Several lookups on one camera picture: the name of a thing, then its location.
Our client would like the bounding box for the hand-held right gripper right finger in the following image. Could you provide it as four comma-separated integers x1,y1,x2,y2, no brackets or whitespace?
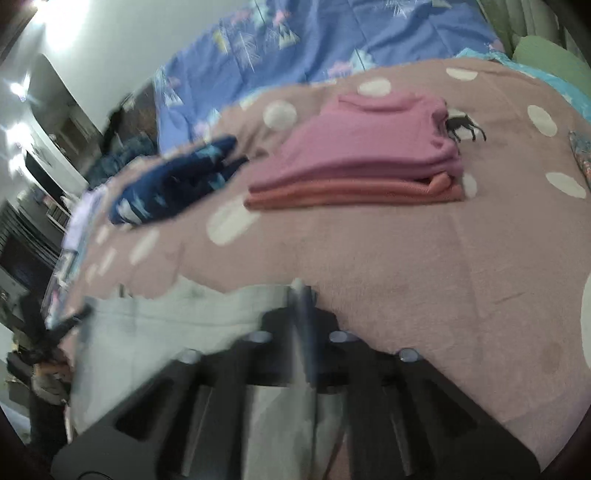
304,287,542,480

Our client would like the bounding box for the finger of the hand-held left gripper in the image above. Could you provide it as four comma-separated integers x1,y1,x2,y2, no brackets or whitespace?
44,302,95,344

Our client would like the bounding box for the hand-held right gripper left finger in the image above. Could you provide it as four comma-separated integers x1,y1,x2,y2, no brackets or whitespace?
51,285,310,480

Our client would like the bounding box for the white long-sleeve shirt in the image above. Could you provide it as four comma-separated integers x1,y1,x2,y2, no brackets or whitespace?
68,276,345,480

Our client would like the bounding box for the person's left hand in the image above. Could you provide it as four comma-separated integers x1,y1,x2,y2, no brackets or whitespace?
33,361,72,404

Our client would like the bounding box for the lilac folded cloth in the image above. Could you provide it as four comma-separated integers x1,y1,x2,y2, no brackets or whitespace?
61,188,112,252

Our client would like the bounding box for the pink polka-dot blanket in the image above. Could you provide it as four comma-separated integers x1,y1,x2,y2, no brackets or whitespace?
44,58,591,462

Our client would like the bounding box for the salmon folded garment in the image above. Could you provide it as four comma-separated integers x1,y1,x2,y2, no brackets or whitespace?
244,173,464,212

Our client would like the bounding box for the navy star-print garment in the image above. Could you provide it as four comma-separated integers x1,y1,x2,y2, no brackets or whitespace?
107,135,250,228

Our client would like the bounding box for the dark blue fleece blanket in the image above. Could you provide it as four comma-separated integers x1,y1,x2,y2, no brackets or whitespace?
84,135,161,188

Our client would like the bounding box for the pink folded sweater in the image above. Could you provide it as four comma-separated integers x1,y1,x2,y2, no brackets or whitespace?
249,91,465,193

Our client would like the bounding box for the black garment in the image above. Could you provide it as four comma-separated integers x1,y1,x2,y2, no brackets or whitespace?
102,93,136,151

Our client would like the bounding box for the blue tree-print sheet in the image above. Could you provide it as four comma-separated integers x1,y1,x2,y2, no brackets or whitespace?
154,0,506,155

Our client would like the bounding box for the floral patterned cloth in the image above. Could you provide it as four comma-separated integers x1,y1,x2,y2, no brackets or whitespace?
567,130,591,188

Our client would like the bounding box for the green pillow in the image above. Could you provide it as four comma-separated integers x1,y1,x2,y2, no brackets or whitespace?
512,34,591,95

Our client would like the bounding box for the white pleated curtain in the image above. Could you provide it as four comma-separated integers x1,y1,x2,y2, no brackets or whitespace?
475,0,573,49

